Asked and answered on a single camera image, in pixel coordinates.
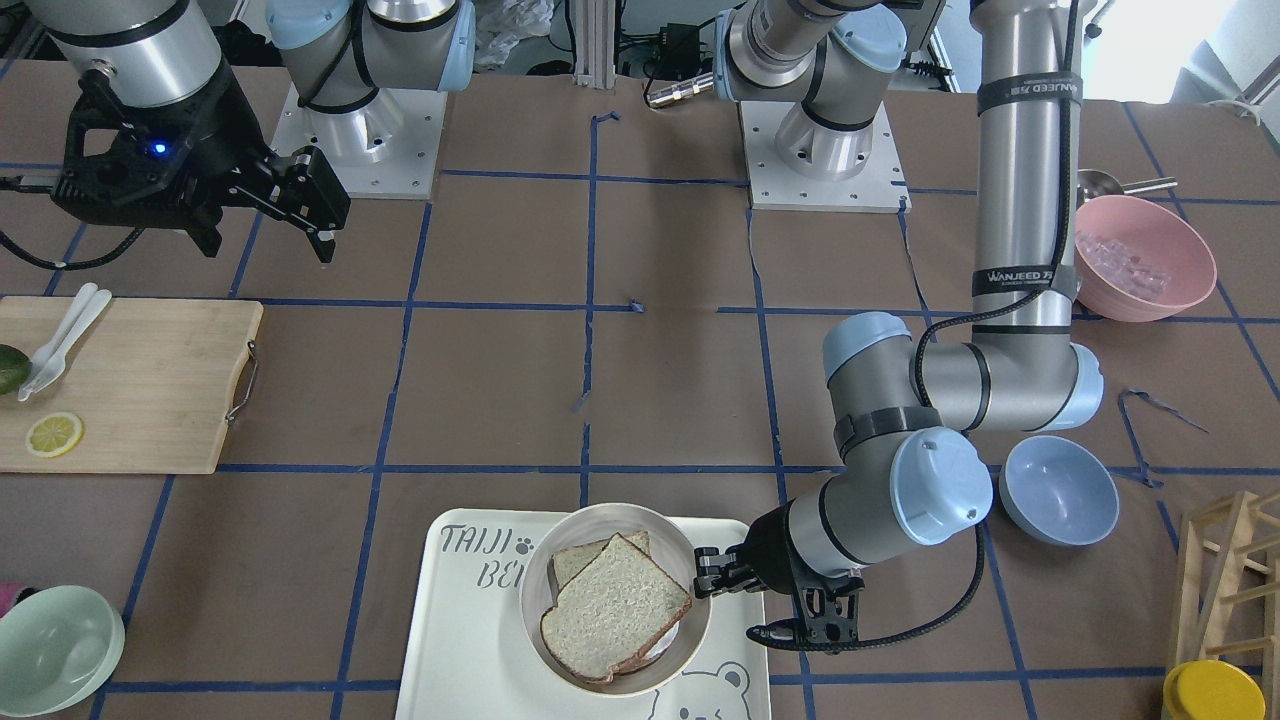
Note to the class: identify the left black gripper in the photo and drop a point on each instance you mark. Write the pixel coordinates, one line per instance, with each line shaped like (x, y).
(771, 552)

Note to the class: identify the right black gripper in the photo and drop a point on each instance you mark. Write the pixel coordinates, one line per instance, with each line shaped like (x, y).
(226, 130)

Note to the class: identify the white round plate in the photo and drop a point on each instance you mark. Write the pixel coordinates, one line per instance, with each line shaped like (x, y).
(607, 602)

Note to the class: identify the white bread slice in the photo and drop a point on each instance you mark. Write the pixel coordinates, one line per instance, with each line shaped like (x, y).
(615, 610)

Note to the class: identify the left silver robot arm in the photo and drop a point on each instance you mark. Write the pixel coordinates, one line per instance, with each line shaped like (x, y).
(906, 406)

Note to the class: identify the bread slice under egg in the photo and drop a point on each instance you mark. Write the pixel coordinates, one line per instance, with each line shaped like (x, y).
(585, 560)

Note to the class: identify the white plastic fork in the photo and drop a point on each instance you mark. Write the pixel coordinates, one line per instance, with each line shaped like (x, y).
(44, 353)

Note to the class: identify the white bear tray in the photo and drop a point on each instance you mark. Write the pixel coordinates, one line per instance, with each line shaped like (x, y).
(475, 650)

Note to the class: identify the green avocado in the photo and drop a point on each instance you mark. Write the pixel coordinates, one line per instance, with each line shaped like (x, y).
(15, 368)

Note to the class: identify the lemon slice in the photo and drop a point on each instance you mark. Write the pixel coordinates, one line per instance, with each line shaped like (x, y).
(54, 435)

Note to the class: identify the blue bowl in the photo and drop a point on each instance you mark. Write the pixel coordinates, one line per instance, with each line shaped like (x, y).
(1058, 492)

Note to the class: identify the pink cloth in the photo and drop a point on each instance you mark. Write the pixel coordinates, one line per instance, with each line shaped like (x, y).
(11, 593)

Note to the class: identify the green bowl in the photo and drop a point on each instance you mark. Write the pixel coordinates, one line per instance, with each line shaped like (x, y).
(57, 648)

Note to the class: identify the yellow cup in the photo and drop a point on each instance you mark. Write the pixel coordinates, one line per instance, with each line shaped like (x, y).
(1211, 689)

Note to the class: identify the wooden rack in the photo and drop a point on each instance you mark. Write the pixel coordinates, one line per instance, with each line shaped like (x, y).
(1227, 558)

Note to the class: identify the pink bowl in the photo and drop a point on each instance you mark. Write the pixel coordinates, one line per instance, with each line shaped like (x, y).
(1138, 262)

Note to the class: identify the metal scoop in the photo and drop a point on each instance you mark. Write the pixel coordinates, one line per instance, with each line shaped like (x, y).
(1093, 184)

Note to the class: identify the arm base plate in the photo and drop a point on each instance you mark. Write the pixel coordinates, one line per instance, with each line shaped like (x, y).
(796, 165)
(387, 149)

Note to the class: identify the aluminium frame post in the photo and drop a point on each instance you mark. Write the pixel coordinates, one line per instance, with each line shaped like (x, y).
(594, 65)

